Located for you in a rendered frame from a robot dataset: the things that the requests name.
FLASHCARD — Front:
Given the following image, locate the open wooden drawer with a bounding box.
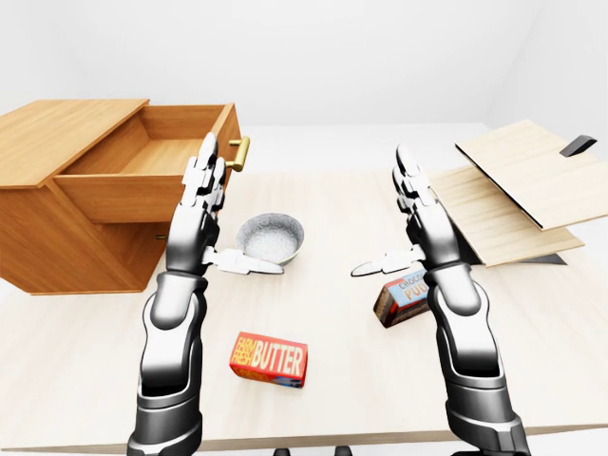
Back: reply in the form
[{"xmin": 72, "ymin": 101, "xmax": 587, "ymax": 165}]
[{"xmin": 52, "ymin": 103, "xmax": 244, "ymax": 225}]

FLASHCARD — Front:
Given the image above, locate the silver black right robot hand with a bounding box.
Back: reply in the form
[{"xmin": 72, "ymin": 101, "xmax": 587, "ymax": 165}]
[{"xmin": 351, "ymin": 143, "xmax": 472, "ymax": 278}]

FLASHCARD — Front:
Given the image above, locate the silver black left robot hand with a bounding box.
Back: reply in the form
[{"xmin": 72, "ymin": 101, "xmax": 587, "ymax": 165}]
[{"xmin": 162, "ymin": 131, "xmax": 285, "ymax": 279}]

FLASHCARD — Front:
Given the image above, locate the red butter box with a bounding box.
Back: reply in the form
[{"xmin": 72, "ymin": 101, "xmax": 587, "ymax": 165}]
[{"xmin": 228, "ymin": 331, "xmax": 310, "ymax": 390}]

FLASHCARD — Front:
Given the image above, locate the pale wooden panel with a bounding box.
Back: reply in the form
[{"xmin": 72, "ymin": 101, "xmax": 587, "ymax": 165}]
[
  {"xmin": 454, "ymin": 119, "xmax": 608, "ymax": 233},
  {"xmin": 428, "ymin": 165, "xmax": 586, "ymax": 269}
]

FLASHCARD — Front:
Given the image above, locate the black wedge block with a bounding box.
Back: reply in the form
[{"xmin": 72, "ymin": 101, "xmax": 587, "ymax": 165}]
[{"xmin": 559, "ymin": 134, "xmax": 599, "ymax": 159}]

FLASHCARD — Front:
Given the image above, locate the brown chocolate pudding box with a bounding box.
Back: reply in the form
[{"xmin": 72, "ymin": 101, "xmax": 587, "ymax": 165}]
[{"xmin": 371, "ymin": 269, "xmax": 432, "ymax": 330}]

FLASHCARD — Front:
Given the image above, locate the closed wooden drawer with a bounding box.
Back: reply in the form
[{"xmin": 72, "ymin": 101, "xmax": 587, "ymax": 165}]
[{"xmin": 89, "ymin": 220, "xmax": 168, "ymax": 292}]

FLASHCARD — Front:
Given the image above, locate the wooden cabinet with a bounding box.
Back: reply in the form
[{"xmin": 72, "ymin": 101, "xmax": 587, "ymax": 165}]
[{"xmin": 0, "ymin": 98, "xmax": 168, "ymax": 296}]

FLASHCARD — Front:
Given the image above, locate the grey speckled bowl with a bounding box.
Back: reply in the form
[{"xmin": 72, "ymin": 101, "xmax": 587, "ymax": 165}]
[{"xmin": 235, "ymin": 212, "xmax": 306, "ymax": 268}]

